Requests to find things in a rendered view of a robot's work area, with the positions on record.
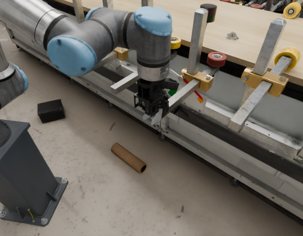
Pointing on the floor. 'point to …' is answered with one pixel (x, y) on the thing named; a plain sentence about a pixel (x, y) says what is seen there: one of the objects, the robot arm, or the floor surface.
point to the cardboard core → (129, 158)
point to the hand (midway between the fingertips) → (156, 120)
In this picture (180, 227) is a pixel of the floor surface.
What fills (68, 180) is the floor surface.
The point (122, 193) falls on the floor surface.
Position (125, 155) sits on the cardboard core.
